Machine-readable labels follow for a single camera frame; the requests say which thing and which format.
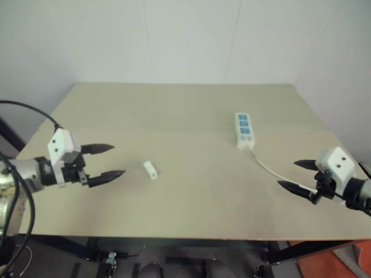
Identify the thin white wire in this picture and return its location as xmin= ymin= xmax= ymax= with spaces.
xmin=19 ymin=246 xmax=33 ymax=276

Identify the white power strip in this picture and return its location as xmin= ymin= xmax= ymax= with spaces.
xmin=234 ymin=112 xmax=257 ymax=152

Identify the black slanted bar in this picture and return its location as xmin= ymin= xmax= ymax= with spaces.
xmin=0 ymin=115 xmax=27 ymax=153

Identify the white power cable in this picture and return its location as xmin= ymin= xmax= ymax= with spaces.
xmin=247 ymin=148 xmax=319 ymax=195

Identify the black metal table frame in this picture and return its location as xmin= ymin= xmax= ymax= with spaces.
xmin=17 ymin=233 xmax=371 ymax=265

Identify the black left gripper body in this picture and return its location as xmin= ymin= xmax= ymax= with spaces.
xmin=61 ymin=153 xmax=89 ymax=186

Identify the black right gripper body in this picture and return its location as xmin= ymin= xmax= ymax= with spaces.
xmin=314 ymin=170 xmax=343 ymax=200

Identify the orange floor mat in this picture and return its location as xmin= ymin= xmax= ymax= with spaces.
xmin=288 ymin=237 xmax=371 ymax=278

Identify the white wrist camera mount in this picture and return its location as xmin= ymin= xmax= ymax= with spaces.
xmin=47 ymin=127 xmax=82 ymax=188
xmin=315 ymin=146 xmax=356 ymax=192

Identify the dark rounded shape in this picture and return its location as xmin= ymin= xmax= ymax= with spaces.
xmin=139 ymin=261 xmax=163 ymax=278

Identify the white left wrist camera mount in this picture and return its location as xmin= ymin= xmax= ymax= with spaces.
xmin=47 ymin=127 xmax=82 ymax=188

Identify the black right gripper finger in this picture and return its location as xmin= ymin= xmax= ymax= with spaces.
xmin=277 ymin=180 xmax=319 ymax=206
xmin=293 ymin=159 xmax=319 ymax=172

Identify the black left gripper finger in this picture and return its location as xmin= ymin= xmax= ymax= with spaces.
xmin=87 ymin=170 xmax=126 ymax=189
xmin=81 ymin=142 xmax=115 ymax=156

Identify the small white plug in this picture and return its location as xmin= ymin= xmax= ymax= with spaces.
xmin=142 ymin=160 xmax=160 ymax=181

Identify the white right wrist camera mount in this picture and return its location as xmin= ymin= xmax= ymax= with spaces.
xmin=315 ymin=146 xmax=356 ymax=192

